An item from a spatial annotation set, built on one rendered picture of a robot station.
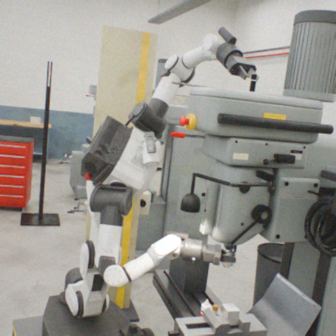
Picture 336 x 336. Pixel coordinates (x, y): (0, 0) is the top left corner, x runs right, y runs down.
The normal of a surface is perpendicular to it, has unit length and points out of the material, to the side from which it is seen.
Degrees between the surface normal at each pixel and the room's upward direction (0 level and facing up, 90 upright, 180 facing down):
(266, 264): 94
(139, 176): 58
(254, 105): 90
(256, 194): 90
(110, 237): 71
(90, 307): 104
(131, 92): 90
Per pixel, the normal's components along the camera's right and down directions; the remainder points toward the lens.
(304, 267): -0.95, -0.05
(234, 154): 0.30, 0.20
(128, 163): 0.44, -0.34
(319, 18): -0.41, 0.11
